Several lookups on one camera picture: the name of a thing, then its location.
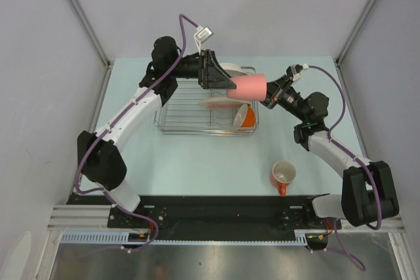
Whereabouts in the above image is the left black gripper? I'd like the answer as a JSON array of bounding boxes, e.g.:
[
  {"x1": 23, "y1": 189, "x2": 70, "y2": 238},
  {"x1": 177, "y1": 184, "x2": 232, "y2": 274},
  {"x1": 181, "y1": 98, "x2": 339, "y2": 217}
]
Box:
[{"x1": 169, "y1": 50, "x2": 236, "y2": 90}]

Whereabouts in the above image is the left aluminium frame post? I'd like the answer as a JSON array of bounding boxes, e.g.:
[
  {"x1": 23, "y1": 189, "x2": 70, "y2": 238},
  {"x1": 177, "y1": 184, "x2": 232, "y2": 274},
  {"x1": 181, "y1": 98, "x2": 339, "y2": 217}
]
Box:
[{"x1": 49, "y1": 0, "x2": 111, "y2": 68}]

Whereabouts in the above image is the orange mug white inside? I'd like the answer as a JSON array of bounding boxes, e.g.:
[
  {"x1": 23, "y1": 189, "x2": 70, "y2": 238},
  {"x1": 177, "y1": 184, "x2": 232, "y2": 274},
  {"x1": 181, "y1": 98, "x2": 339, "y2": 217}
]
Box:
[{"x1": 270, "y1": 161, "x2": 297, "y2": 197}]

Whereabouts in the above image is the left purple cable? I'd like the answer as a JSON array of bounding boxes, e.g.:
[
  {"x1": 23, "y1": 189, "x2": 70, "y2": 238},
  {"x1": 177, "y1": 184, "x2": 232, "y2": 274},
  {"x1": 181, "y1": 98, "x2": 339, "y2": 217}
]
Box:
[{"x1": 73, "y1": 13, "x2": 200, "y2": 254}]

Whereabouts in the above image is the white slotted cable duct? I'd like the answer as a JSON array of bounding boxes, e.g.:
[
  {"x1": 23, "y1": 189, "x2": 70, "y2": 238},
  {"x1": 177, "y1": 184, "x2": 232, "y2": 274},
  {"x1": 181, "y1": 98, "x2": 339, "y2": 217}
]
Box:
[{"x1": 61, "y1": 231, "x2": 307, "y2": 246}]

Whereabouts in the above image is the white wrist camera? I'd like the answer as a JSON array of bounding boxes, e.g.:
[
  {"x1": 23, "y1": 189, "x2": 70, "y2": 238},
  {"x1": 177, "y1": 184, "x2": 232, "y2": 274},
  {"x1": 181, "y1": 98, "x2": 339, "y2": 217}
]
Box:
[
  {"x1": 194, "y1": 25, "x2": 214, "y2": 53},
  {"x1": 286, "y1": 64, "x2": 309, "y2": 82}
]

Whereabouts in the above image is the right aluminium frame post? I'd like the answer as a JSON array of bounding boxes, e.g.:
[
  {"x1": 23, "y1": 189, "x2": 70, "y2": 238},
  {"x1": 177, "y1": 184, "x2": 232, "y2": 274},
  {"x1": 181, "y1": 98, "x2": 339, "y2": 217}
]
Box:
[{"x1": 337, "y1": 0, "x2": 396, "y2": 63}]

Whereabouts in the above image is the aluminium frame post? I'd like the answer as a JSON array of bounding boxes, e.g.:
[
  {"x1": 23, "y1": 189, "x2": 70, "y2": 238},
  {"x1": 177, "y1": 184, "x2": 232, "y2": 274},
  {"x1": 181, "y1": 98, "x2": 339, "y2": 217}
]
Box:
[
  {"x1": 337, "y1": 0, "x2": 396, "y2": 63},
  {"x1": 49, "y1": 0, "x2": 111, "y2": 68}
]

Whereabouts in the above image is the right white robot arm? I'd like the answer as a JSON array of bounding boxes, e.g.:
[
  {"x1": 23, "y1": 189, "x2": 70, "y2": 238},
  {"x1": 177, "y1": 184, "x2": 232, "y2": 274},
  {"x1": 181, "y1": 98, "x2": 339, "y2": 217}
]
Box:
[{"x1": 262, "y1": 75, "x2": 399, "y2": 230}]

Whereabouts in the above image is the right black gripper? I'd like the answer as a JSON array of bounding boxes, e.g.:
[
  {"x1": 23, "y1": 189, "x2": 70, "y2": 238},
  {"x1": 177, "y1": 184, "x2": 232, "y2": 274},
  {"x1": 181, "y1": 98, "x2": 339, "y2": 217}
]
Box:
[{"x1": 246, "y1": 75, "x2": 308, "y2": 123}]

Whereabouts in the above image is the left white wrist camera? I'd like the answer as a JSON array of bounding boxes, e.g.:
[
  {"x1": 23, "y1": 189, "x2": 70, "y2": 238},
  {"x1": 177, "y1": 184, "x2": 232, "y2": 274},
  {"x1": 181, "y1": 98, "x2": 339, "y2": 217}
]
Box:
[{"x1": 194, "y1": 25, "x2": 214, "y2": 53}]

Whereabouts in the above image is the pink beige leaf plate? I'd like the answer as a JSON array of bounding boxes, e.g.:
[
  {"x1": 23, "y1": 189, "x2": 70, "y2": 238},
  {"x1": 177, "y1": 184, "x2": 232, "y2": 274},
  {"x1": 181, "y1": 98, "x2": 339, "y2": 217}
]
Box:
[{"x1": 198, "y1": 96, "x2": 251, "y2": 109}]

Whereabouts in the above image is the white scalloped plate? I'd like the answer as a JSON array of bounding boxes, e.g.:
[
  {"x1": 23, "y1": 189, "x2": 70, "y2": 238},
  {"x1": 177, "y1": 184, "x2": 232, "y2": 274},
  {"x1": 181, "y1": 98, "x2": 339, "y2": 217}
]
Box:
[{"x1": 220, "y1": 63, "x2": 247, "y2": 77}]

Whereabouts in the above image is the white bowl orange outside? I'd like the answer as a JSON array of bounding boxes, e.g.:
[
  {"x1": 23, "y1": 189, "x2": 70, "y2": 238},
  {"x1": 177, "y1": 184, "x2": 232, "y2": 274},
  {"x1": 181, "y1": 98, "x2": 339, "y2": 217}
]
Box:
[{"x1": 232, "y1": 104, "x2": 257, "y2": 130}]

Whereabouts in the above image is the metal wire dish rack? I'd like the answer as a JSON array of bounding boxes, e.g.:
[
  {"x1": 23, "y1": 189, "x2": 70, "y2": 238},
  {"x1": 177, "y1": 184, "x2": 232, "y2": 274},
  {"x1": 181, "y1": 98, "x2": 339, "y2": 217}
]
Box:
[{"x1": 155, "y1": 79, "x2": 259, "y2": 136}]

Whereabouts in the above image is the coral pink cup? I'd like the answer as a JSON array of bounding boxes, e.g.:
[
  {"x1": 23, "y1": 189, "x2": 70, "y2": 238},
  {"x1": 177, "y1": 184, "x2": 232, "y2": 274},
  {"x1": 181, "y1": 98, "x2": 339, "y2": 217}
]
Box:
[{"x1": 226, "y1": 74, "x2": 267, "y2": 102}]

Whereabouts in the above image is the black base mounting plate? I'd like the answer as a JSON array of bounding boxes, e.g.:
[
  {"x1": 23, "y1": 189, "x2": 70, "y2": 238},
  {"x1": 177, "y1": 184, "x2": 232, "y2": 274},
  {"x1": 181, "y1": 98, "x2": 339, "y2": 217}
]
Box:
[{"x1": 66, "y1": 193, "x2": 362, "y2": 241}]

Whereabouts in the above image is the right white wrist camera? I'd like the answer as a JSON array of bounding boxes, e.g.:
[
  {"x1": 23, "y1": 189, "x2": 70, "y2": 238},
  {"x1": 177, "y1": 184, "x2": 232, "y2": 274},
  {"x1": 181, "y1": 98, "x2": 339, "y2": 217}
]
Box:
[{"x1": 286, "y1": 64, "x2": 309, "y2": 82}]

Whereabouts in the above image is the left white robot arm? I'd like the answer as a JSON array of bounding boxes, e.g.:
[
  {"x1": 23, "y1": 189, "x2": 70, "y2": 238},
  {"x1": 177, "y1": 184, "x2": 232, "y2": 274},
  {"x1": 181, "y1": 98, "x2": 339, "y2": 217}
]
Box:
[{"x1": 77, "y1": 36, "x2": 236, "y2": 228}]

